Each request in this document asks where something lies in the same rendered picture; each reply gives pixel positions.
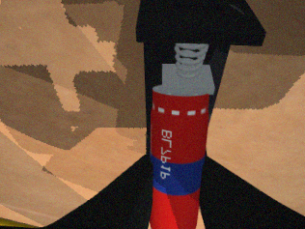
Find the red and blue battery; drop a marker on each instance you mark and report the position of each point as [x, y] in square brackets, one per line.
[178, 143]

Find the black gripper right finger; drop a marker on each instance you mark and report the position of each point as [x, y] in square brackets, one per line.
[226, 201]

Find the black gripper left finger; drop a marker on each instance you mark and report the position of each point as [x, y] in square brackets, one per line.
[126, 203]

